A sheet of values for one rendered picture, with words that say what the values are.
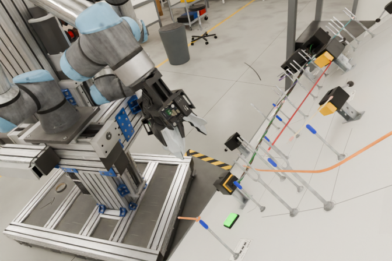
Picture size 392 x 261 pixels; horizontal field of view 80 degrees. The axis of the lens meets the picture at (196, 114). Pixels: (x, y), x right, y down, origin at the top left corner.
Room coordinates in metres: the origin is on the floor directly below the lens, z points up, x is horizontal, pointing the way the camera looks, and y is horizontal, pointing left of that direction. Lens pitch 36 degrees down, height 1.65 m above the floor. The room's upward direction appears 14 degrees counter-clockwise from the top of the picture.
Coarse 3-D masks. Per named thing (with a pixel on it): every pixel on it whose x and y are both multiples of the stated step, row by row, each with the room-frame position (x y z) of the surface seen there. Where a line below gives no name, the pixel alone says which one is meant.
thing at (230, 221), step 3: (231, 213) 0.33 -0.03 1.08; (234, 213) 0.32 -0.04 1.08; (228, 216) 0.33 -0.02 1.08; (231, 216) 0.32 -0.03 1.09; (234, 216) 0.31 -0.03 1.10; (237, 216) 0.31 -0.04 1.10; (228, 219) 0.31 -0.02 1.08; (231, 219) 0.31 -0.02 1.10; (234, 219) 0.30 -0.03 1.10; (225, 222) 0.31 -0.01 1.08; (228, 222) 0.30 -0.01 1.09; (231, 222) 0.30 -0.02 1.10; (234, 222) 0.30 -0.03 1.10; (225, 225) 0.30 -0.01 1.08; (228, 225) 0.29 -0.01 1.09; (231, 225) 0.29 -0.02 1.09
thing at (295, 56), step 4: (296, 52) 0.90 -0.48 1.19; (300, 52) 0.90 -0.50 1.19; (292, 56) 0.90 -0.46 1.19; (296, 56) 0.90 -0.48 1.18; (300, 56) 0.89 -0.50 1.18; (304, 56) 0.89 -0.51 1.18; (288, 60) 0.89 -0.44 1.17; (292, 60) 0.89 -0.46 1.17; (296, 60) 0.89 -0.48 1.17; (300, 60) 0.88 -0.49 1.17; (304, 60) 0.88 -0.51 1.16; (284, 64) 0.90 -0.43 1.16; (288, 64) 0.88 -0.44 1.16; (292, 64) 0.88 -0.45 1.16; (296, 64) 0.87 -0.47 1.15; (300, 64) 0.87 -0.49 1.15; (284, 68) 0.92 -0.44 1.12; (292, 68) 0.87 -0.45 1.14; (300, 68) 0.88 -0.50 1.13; (292, 72) 0.88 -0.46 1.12; (308, 72) 0.87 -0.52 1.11; (312, 76) 0.85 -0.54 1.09
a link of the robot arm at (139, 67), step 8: (136, 56) 0.44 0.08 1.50; (144, 56) 0.45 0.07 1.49; (128, 64) 0.43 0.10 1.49; (136, 64) 0.43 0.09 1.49; (144, 64) 0.43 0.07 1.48; (152, 64) 0.45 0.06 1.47; (120, 72) 0.43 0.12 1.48; (128, 72) 0.42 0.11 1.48; (136, 72) 0.42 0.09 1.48; (144, 72) 0.42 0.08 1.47; (128, 80) 0.42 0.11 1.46; (136, 80) 0.42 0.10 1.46
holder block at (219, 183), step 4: (224, 172) 0.41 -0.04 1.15; (228, 172) 0.38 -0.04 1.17; (220, 176) 0.40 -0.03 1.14; (224, 176) 0.38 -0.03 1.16; (228, 176) 0.38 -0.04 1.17; (216, 180) 0.40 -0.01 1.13; (220, 180) 0.38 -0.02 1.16; (224, 180) 0.37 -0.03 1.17; (216, 184) 0.38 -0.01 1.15; (220, 184) 0.36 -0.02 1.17; (220, 188) 0.37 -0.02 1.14; (224, 188) 0.35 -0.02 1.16; (224, 192) 0.36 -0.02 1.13; (228, 192) 0.35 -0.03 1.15; (232, 192) 0.35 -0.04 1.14
